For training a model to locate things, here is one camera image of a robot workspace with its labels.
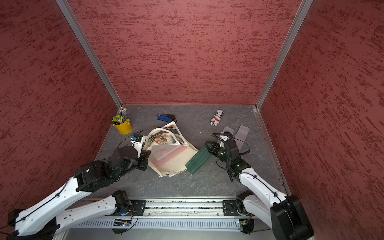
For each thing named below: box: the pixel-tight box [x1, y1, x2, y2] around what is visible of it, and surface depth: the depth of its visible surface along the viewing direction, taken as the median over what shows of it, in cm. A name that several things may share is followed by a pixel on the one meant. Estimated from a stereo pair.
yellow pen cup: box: [111, 107, 133, 135], surface depth 99 cm
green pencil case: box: [185, 143, 212, 175], surface depth 81 cm
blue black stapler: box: [157, 113, 176, 123], surface depth 112 cm
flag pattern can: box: [210, 109, 225, 127], surface depth 112 cm
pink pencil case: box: [153, 146, 188, 167], surface depth 87 cm
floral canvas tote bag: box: [146, 121, 199, 178], surface depth 86 cm
